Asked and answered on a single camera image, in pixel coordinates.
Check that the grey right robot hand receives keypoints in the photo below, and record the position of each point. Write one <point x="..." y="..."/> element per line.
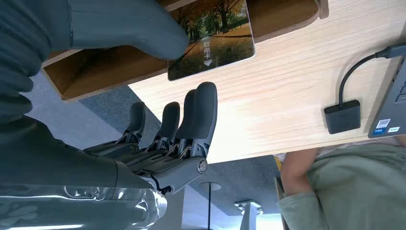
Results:
<point x="63" y="165"/>

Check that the wooden card tray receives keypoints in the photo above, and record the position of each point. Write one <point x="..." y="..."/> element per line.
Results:
<point x="104" y="70"/>

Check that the person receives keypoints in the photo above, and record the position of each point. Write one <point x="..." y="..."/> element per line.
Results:
<point x="358" y="190"/>

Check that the clear plastic film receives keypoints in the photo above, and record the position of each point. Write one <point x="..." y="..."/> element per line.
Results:
<point x="79" y="209"/>

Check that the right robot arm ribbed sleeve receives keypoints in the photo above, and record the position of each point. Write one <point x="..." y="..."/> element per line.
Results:
<point x="19" y="47"/>

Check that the round base pole stand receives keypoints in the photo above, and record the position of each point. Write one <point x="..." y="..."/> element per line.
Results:
<point x="209" y="203"/>

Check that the black usb hub adapter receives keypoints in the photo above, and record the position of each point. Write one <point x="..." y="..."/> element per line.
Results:
<point x="343" y="117"/>

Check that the grey laptop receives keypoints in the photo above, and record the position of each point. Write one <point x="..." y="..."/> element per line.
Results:
<point x="391" y="111"/>

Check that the white pedestal table leg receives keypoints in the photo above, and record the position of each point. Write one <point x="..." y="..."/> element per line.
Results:
<point x="249" y="216"/>

